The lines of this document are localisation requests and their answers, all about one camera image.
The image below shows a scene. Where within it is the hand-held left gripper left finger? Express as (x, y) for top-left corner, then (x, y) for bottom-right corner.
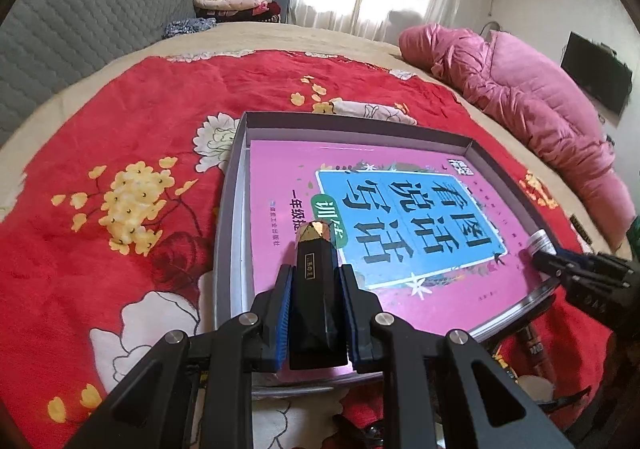
(65, 264), (296, 449)

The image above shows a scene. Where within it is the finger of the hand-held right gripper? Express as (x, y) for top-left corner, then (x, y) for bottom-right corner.
(554, 249), (638, 280)
(530, 252), (581, 291)

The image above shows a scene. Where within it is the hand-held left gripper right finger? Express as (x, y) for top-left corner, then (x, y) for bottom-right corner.
(339, 264), (576, 449)

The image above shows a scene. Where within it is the white pill bottle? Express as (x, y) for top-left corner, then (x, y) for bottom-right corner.
(520, 228), (557, 258)

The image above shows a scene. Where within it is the black perfume bottle gold cap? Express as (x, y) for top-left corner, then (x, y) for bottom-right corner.
(287, 219), (349, 371)

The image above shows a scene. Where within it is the red black lighter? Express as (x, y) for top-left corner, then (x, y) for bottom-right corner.
(517, 324), (554, 381)

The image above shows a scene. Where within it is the grey cardboard box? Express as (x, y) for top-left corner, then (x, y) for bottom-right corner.
(212, 111), (567, 398)

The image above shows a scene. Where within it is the black gold hair clip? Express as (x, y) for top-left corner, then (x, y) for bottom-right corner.
(569, 214), (596, 250)

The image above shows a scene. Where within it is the white earbuds case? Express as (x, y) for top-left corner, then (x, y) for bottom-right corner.
(517, 374), (557, 406)

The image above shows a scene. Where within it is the pink book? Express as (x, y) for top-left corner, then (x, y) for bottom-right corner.
(247, 139), (562, 382)

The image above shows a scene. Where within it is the pink quilt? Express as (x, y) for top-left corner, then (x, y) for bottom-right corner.
(398, 23), (639, 251)

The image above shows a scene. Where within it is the red floral blanket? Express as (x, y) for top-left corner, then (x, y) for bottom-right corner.
(0, 49), (632, 449)

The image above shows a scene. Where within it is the beige bed sheet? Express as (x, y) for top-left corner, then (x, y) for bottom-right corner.
(0, 21), (640, 255)

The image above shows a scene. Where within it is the blue patterned cloth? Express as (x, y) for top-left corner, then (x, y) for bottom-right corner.
(164, 17), (217, 40)

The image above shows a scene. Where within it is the grey quilted headboard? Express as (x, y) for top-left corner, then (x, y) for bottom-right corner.
(0, 0), (197, 146)

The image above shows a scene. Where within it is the black wall television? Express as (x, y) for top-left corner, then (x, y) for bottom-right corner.
(560, 31), (634, 118)

